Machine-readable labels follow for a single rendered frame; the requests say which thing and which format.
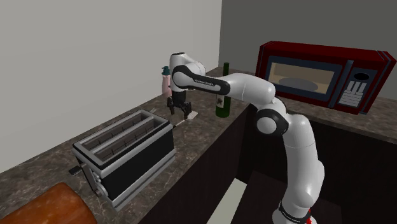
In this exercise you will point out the black and silver toaster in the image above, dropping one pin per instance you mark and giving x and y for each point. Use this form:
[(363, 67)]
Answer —
[(136, 161)]

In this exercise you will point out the pink soap dispenser teal pump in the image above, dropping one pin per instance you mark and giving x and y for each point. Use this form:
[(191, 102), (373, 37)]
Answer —
[(166, 85)]

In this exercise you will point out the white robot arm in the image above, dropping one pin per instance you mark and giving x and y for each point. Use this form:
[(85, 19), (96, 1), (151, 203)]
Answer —
[(297, 145)]

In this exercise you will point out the silver spatula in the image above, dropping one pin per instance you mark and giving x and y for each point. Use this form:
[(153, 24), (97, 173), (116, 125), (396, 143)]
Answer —
[(192, 116)]

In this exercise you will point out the dark robot stand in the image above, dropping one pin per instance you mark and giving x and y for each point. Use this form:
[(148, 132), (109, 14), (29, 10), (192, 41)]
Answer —
[(260, 198)]

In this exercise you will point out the dark green glass bottle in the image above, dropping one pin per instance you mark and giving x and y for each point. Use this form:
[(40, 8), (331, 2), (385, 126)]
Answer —
[(223, 108)]

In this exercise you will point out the silver fork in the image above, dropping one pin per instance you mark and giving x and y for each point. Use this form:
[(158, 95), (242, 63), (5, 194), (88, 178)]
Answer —
[(153, 110)]

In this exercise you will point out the brown bread loaf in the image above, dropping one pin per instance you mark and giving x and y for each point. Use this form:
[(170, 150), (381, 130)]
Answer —
[(46, 208)]

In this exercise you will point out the red microwave oven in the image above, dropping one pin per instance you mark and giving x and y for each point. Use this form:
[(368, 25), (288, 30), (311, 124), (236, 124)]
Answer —
[(313, 59)]

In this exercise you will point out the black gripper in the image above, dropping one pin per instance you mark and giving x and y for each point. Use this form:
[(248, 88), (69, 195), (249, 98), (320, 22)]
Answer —
[(179, 100)]

